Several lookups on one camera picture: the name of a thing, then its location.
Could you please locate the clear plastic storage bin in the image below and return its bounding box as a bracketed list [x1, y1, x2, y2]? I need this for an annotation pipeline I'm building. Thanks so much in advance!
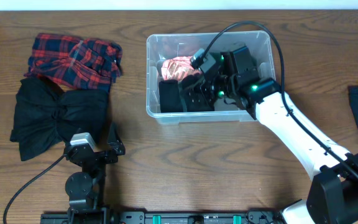
[145, 30, 276, 125]

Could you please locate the red navy plaid shirt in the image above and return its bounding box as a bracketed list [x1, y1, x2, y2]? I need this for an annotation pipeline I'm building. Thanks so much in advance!
[24, 33, 123, 92]

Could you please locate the pink printed shirt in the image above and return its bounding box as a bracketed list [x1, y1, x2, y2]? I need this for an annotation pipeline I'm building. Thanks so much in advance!
[160, 57, 202, 81]

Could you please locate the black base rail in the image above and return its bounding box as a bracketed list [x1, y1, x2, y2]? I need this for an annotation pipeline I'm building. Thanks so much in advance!
[40, 211, 285, 224]

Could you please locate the black garment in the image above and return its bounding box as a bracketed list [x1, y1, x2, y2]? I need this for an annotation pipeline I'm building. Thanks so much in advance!
[10, 78, 109, 161]
[158, 75, 198, 113]

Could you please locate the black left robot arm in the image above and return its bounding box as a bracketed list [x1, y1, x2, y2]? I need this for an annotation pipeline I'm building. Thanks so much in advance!
[64, 123, 126, 223]

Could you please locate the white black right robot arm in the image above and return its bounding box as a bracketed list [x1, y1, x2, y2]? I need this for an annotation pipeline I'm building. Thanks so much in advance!
[180, 47, 358, 223]

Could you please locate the black bundled garment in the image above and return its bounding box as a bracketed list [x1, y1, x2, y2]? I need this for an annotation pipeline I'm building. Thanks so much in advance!
[10, 78, 109, 161]

